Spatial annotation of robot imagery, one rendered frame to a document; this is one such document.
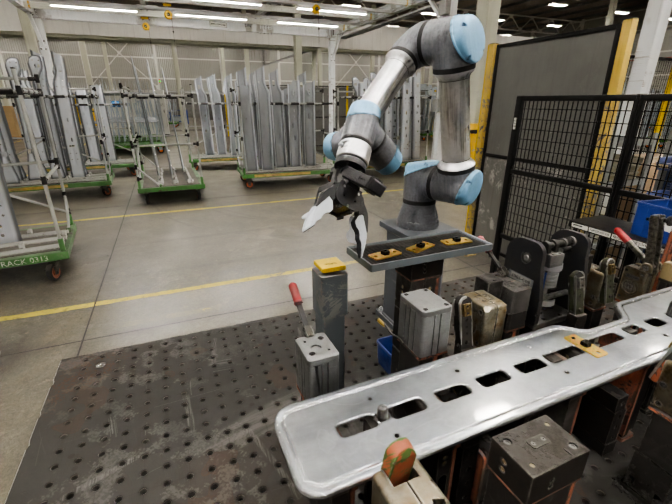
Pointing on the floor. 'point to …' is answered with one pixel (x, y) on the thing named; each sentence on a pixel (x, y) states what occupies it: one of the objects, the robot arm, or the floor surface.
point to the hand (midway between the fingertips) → (334, 246)
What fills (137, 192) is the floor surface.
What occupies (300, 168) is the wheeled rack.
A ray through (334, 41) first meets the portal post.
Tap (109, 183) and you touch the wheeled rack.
